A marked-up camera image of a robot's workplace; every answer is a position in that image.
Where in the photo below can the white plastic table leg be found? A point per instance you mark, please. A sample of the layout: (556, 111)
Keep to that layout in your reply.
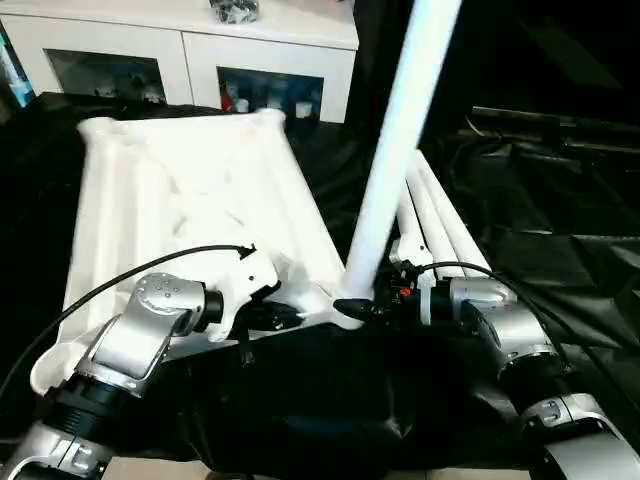
(452, 210)
(435, 215)
(406, 215)
(400, 100)

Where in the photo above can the white plastic table top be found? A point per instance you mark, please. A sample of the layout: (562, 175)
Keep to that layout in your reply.
(175, 175)

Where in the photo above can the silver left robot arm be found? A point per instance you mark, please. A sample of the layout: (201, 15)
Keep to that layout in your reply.
(150, 325)

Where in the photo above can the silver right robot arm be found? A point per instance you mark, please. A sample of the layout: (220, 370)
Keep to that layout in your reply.
(510, 320)

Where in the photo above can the black mat cloth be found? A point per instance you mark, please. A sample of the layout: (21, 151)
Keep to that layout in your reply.
(310, 390)

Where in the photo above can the white cup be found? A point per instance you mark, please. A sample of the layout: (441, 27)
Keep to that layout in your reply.
(301, 110)
(274, 102)
(242, 105)

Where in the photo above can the red carton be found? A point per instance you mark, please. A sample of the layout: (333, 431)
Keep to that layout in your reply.
(227, 97)

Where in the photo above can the white sideboard cabinet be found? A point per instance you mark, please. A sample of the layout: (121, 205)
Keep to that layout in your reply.
(200, 50)

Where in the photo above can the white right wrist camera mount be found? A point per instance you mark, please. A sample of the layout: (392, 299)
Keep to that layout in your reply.
(412, 247)

